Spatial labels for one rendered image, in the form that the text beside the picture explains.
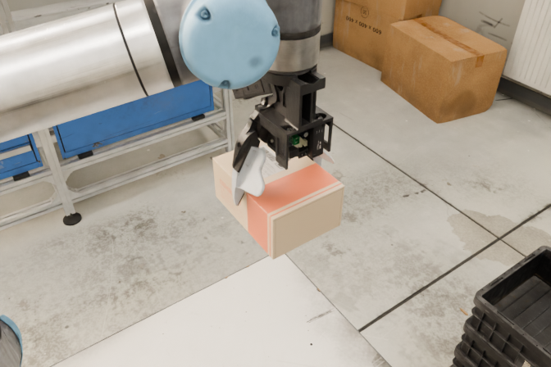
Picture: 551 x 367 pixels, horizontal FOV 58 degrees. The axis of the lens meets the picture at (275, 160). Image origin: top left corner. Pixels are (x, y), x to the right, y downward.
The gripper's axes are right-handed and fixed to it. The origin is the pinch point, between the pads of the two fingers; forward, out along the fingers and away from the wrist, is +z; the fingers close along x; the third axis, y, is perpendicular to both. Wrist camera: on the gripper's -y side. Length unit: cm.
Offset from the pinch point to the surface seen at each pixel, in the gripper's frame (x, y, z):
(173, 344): -16.4, -10.8, 40.1
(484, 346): 50, 17, 63
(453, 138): 182, -87, 110
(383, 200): 111, -71, 110
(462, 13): 250, -147, 71
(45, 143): -16, -139, 67
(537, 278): 78, 13, 61
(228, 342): -7.5, -5.1, 40.0
